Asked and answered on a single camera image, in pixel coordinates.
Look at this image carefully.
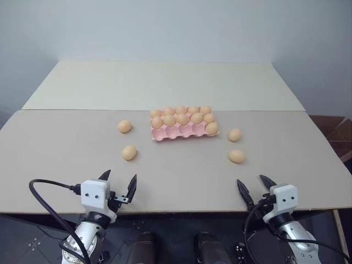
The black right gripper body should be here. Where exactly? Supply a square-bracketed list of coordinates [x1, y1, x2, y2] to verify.
[256, 193, 276, 218]

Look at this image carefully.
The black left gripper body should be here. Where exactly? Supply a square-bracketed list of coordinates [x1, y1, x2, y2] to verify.
[106, 189, 130, 221]

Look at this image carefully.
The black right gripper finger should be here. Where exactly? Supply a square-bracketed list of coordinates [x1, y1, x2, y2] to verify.
[258, 174, 278, 191]
[236, 179, 255, 212]

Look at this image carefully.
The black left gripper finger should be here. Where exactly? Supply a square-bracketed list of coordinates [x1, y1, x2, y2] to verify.
[125, 173, 138, 204]
[97, 169, 112, 183]

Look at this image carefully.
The pink egg tray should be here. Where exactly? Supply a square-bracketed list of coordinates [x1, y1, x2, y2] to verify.
[149, 106, 221, 142]

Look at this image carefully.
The dark rounded brown shape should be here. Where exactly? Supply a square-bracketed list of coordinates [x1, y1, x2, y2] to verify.
[129, 231, 156, 264]

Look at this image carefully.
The dark rounded black shape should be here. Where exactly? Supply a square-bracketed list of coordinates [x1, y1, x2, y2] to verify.
[194, 232, 232, 264]

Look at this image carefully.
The light wooden table leg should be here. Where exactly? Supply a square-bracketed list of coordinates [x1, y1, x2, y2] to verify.
[332, 210, 348, 264]

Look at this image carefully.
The brown cardboard box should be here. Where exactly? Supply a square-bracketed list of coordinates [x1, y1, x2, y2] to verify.
[307, 114, 352, 177]

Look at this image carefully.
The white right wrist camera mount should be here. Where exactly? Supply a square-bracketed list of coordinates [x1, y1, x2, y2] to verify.
[262, 184, 299, 224]

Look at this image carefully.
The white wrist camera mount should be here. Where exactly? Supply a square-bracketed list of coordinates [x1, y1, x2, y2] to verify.
[80, 180, 117, 224]
[262, 184, 299, 224]

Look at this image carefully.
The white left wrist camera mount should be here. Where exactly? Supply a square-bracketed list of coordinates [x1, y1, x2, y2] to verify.
[80, 180, 117, 224]

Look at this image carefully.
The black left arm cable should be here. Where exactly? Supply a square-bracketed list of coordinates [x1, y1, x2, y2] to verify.
[27, 179, 91, 264]

